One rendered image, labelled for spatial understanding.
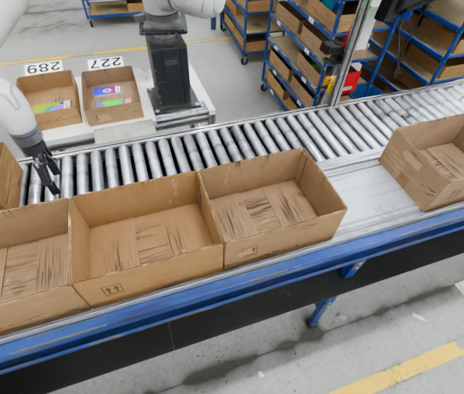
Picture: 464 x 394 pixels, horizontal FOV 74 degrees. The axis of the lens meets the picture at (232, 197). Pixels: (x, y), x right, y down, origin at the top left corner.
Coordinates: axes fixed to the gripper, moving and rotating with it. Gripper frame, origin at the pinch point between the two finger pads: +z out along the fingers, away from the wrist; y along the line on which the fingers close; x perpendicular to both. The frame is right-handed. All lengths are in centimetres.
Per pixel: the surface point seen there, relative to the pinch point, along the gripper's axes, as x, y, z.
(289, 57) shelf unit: -166, 125, 32
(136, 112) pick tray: -36, 46, 7
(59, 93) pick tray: 3, 80, 10
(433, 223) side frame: -126, -64, -5
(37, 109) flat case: 12, 61, 6
